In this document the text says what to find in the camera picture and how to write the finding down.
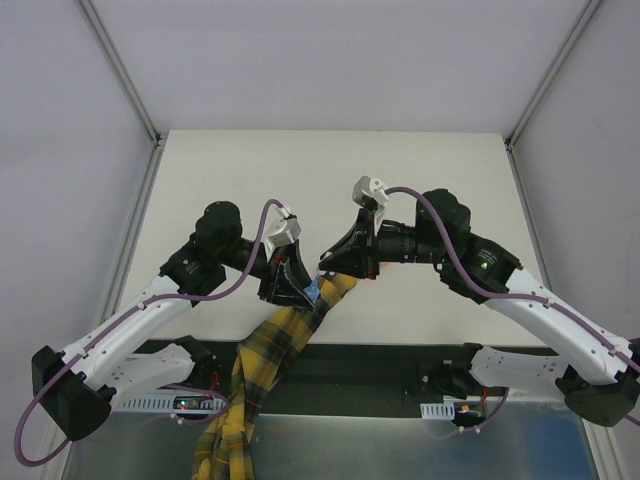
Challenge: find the blue nail polish bottle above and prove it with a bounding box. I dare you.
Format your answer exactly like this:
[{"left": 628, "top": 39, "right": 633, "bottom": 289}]
[{"left": 304, "top": 276, "right": 321, "bottom": 304}]

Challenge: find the right white cable duct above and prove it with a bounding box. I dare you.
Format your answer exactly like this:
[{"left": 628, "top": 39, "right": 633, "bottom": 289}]
[{"left": 419, "top": 401, "right": 486, "bottom": 421}]

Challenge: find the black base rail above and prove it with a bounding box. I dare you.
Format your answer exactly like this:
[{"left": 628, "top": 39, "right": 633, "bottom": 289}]
[{"left": 149, "top": 339, "right": 506, "bottom": 416}]

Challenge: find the left white cable duct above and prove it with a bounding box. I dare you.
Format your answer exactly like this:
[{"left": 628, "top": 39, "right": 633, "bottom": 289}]
[{"left": 116, "top": 393, "right": 226, "bottom": 415}]

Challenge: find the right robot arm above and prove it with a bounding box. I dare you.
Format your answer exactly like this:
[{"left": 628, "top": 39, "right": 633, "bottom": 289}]
[{"left": 319, "top": 187, "right": 639, "bottom": 427}]

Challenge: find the right aluminium frame post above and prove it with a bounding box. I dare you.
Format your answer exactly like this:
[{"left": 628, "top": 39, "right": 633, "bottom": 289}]
[{"left": 504, "top": 0, "right": 606, "bottom": 151}]

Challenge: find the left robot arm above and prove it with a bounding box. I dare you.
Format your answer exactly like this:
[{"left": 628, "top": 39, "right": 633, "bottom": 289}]
[{"left": 31, "top": 200, "right": 314, "bottom": 441}]

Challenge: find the left aluminium frame post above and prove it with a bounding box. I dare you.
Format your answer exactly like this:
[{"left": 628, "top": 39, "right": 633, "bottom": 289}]
[{"left": 74, "top": 0, "right": 169, "bottom": 151}]

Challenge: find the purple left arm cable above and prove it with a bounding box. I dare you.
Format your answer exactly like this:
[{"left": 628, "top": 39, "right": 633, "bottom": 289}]
[{"left": 12, "top": 198, "right": 294, "bottom": 467}]

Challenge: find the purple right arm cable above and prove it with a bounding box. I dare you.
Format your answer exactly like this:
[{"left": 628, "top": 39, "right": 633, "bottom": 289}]
[{"left": 384, "top": 186, "right": 640, "bottom": 426}]

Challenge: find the aluminium frame post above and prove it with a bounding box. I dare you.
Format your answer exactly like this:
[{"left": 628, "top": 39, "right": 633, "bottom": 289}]
[
  {"left": 504, "top": 0, "right": 606, "bottom": 151},
  {"left": 74, "top": 0, "right": 169, "bottom": 151}
]

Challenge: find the white cable duct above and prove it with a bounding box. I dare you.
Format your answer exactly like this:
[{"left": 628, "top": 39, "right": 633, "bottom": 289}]
[
  {"left": 419, "top": 401, "right": 486, "bottom": 421},
  {"left": 116, "top": 393, "right": 226, "bottom": 415}
]

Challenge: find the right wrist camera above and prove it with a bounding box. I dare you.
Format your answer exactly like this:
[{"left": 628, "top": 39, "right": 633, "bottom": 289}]
[{"left": 352, "top": 176, "right": 389, "bottom": 233}]

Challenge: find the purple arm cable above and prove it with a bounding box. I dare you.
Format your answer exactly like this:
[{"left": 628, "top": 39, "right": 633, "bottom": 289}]
[
  {"left": 12, "top": 198, "right": 294, "bottom": 467},
  {"left": 384, "top": 186, "right": 640, "bottom": 426}
]

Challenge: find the yellow plaid shirt sleeve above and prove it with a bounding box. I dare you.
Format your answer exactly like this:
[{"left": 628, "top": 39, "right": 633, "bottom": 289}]
[{"left": 191, "top": 273, "right": 357, "bottom": 479}]

